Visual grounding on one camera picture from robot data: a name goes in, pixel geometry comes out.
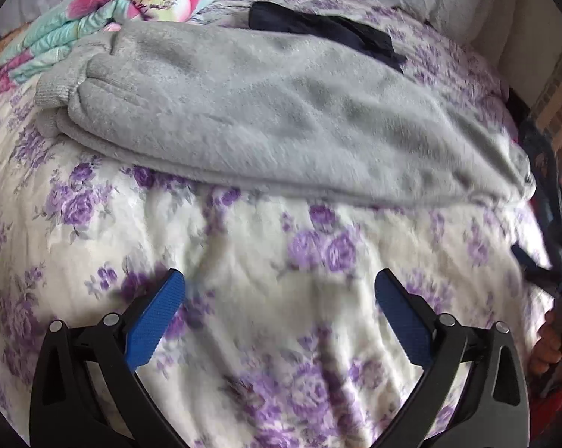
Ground grey fleece pants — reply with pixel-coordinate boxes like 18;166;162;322
35;21;535;206

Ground person's right hand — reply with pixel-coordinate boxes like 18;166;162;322
528;311;562;376

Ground purple floral bed sheet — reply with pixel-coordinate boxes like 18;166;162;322
0;0;562;448

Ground folded dark navy pants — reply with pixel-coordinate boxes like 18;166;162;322
248;2;406;73

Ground folded colourful floral quilt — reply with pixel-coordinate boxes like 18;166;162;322
0;0;215;89

